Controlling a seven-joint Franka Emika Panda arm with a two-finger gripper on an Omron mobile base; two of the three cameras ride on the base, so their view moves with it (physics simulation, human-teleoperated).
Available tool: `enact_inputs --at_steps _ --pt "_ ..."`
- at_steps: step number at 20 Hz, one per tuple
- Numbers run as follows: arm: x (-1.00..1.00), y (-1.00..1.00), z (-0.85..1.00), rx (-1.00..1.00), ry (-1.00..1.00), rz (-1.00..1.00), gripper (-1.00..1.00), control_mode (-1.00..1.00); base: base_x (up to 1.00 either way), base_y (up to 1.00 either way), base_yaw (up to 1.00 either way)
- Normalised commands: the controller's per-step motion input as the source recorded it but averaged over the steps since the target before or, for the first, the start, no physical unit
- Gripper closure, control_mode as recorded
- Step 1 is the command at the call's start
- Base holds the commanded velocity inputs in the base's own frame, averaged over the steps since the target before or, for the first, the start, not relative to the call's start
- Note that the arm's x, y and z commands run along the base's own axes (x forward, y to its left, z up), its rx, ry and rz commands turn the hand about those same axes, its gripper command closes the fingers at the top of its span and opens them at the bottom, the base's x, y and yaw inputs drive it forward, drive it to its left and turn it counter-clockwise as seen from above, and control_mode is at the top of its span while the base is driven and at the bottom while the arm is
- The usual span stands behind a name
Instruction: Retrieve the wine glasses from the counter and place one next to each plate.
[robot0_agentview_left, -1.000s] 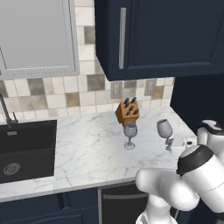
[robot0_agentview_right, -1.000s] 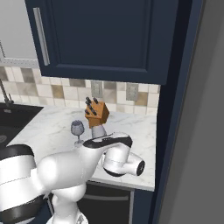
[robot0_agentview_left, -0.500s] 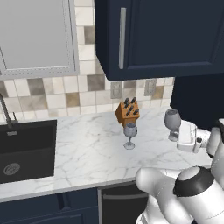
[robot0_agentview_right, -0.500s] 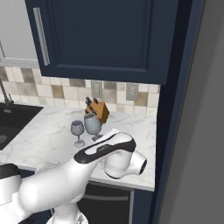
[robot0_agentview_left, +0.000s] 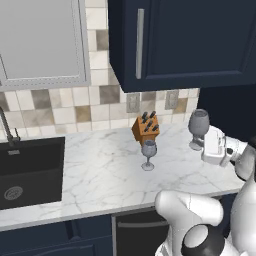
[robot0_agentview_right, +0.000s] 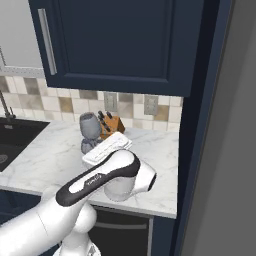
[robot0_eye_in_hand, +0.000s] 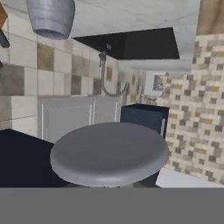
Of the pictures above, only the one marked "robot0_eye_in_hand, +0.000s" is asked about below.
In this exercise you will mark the dark navy counter block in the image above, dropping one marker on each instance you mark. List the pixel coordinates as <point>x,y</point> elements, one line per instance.
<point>23,160</point>

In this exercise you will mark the light wooden panel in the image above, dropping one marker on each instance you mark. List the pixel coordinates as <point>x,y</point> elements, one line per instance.
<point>210,16</point>

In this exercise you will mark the white framed appliance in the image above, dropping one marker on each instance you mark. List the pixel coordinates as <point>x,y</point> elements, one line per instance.
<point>156,83</point>

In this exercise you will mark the silver curved tap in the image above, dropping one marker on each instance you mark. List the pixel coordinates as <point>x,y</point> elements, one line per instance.
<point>103,75</point>

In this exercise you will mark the dark blue cabinet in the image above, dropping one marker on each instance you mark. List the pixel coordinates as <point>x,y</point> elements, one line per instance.
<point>144,116</point>

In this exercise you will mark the grey metal pot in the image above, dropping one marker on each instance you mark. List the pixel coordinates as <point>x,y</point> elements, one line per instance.
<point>52,17</point>

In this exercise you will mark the pale grey cupboard run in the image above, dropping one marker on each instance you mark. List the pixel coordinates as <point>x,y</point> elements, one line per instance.
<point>70,116</point>

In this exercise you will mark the grey round stool seat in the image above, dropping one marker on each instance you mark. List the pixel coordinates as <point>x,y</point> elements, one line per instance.
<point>109,153</point>

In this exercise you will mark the black sink basin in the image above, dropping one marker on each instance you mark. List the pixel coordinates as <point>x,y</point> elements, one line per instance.
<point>137,43</point>

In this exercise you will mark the brown wooden board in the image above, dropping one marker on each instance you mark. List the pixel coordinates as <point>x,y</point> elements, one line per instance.
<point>2,16</point>

